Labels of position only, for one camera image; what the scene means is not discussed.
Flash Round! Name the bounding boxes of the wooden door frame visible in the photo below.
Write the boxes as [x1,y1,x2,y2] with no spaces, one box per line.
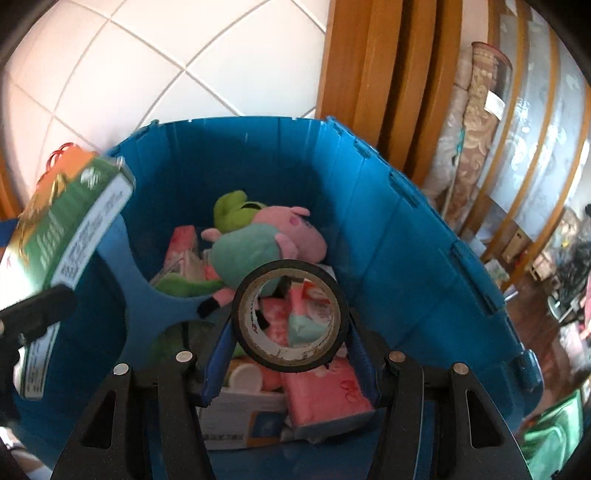
[316,0,462,185]

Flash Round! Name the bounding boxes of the green plush toy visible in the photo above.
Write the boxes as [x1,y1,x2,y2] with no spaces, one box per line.
[213,190,271,232]

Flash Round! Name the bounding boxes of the green orange printed box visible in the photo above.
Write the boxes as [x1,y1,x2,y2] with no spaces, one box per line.
[0,150,136,401]

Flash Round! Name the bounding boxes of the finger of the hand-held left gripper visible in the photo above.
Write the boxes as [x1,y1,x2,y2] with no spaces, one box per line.
[0,284,78,352]

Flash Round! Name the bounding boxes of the plush pig in teal shirt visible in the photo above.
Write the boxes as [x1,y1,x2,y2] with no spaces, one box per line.
[198,205,329,320]

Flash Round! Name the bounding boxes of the white round lid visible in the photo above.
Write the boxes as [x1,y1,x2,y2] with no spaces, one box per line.
[229,364,263,394]

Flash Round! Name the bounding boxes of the green cloth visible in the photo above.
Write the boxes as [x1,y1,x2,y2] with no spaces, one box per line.
[522,390,585,480]

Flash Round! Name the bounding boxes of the black tape roll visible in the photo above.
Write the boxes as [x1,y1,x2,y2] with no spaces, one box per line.
[231,259,350,374]

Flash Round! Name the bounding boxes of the rolled patterned carpet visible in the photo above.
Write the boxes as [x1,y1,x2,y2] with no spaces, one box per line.
[422,41,513,232]

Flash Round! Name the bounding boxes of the blue plastic storage bin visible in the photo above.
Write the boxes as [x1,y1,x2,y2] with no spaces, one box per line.
[9,115,546,480]

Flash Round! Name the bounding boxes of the pink carton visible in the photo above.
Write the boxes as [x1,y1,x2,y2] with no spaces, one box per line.
[163,225,208,282]

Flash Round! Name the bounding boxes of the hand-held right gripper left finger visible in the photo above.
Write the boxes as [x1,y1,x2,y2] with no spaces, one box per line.
[51,316,238,480]

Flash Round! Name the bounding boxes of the pink and teal packet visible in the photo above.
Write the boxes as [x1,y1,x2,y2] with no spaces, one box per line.
[259,281,335,349]

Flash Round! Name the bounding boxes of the white cardboard box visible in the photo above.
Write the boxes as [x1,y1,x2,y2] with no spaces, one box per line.
[198,387,289,450]

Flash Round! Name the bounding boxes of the glass sliding door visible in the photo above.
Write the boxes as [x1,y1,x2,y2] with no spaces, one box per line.
[462,0,591,259]

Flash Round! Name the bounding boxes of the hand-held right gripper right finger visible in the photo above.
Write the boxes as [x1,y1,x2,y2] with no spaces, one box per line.
[344,308,532,480]

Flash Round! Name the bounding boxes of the pink tissue pack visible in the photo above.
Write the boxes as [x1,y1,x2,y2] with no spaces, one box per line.
[281,357,376,439]

